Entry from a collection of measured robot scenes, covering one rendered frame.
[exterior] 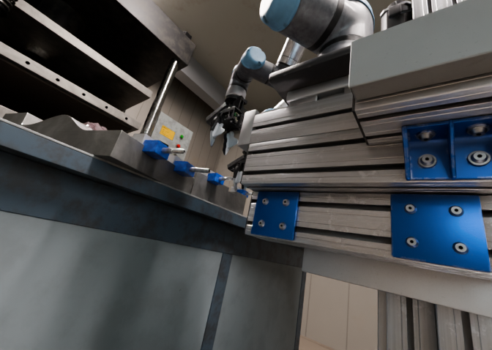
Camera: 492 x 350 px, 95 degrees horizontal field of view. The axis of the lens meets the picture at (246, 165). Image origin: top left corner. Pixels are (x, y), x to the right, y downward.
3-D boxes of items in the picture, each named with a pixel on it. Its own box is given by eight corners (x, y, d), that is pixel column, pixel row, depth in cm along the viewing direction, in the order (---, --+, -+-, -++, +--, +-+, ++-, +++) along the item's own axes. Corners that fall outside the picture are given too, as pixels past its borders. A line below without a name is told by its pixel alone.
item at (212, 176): (235, 189, 71) (239, 173, 73) (225, 184, 67) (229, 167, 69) (207, 189, 79) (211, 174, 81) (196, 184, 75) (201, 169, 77)
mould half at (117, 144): (189, 196, 63) (200, 160, 67) (110, 156, 41) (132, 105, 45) (76, 181, 82) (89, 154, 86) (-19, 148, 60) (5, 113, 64)
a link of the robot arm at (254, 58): (277, 55, 79) (263, 74, 89) (248, 39, 76) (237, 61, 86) (273, 72, 77) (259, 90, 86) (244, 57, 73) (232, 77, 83)
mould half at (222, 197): (241, 219, 86) (249, 185, 90) (189, 199, 67) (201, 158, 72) (168, 210, 117) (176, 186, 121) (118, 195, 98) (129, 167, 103)
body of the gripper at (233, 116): (230, 119, 76) (238, 91, 80) (213, 124, 82) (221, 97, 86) (244, 131, 82) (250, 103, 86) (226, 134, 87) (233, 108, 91)
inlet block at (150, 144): (187, 168, 48) (194, 145, 49) (172, 157, 43) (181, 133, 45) (140, 164, 53) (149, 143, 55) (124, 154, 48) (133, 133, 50)
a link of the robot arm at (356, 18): (387, 52, 47) (386, 8, 52) (337, 19, 43) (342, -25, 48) (343, 84, 58) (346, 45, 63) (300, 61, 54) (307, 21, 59)
